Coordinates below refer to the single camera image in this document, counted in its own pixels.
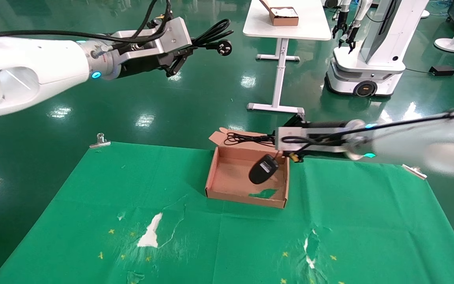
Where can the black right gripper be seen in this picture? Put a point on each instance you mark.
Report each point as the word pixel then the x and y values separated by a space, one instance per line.
pixel 325 124

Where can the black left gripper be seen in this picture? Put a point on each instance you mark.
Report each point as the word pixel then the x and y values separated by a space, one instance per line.
pixel 144 66

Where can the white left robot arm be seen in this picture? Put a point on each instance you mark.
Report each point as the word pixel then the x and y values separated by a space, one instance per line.
pixel 34 67

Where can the background robot arm black gripper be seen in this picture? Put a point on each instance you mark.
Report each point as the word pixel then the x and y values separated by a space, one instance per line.
pixel 352 35
pixel 340 25

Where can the open brown cardboard box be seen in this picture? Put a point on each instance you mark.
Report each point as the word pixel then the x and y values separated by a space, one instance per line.
pixel 231 173

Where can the small open cardboard box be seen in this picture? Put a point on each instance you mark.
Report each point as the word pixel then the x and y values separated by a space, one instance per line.
pixel 284 17

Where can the white standing desk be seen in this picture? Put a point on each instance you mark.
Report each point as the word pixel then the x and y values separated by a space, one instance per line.
pixel 311 27

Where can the white wheeled background robot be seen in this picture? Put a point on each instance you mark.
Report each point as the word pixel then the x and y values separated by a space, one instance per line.
pixel 380 39

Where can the silver metal binder clip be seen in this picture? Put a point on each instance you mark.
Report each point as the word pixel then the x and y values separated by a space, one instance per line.
pixel 100 142
pixel 417 172

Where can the green table cloth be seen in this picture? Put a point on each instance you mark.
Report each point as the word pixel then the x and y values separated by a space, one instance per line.
pixel 250 244

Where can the black power adapter brick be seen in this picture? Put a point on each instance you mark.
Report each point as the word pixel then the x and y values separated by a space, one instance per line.
pixel 441 71

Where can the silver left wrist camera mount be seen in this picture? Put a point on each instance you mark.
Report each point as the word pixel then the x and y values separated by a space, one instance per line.
pixel 172 35

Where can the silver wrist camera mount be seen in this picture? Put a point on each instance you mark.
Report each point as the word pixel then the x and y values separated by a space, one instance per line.
pixel 313 144
pixel 172 35

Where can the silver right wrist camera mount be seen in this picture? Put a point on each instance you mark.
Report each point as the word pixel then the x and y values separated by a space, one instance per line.
pixel 313 144

